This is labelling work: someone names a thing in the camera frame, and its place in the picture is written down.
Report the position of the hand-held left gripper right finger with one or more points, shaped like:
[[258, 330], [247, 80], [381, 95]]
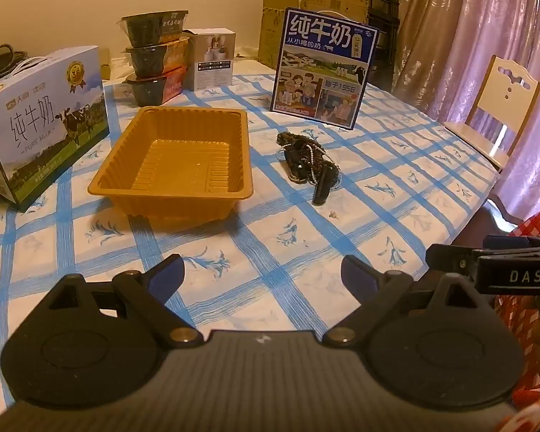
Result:
[[357, 275]]

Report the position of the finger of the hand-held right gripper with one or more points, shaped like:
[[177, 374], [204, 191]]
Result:
[[508, 242], [450, 258]]

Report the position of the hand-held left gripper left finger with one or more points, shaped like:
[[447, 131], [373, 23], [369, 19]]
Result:
[[166, 275]]

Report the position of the black oblong pendant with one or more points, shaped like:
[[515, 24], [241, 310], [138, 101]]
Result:
[[321, 191]]

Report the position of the golden plastic tray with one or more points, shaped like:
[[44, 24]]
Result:
[[184, 162]]

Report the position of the person's red checked clothing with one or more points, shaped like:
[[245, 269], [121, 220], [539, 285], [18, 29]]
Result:
[[537, 225]]

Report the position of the blue checked tablecloth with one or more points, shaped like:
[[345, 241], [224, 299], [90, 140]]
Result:
[[297, 243]]

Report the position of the cream wooden chair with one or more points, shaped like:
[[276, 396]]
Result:
[[504, 99]]

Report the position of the red instant noodle bowl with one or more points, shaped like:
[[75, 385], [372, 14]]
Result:
[[155, 87]]

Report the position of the light blue milk carton box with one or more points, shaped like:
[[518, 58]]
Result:
[[36, 121]]

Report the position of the dark blue milk carton box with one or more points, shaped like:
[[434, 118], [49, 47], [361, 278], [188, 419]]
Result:
[[324, 67]]

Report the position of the flat tan cardboard box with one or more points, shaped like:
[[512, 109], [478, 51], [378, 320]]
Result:
[[110, 67]]

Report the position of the sheer curtain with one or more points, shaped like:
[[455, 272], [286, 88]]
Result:
[[459, 31]]

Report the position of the orange instant noodle bowl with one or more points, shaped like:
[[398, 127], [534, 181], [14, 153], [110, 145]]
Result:
[[157, 58]]

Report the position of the small white product box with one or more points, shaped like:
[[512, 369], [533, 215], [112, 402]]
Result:
[[211, 60]]

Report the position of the plain brown cardboard box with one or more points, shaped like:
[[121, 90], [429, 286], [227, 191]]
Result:
[[272, 31]]

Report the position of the red print cardboard box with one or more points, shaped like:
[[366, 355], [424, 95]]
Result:
[[337, 2]]

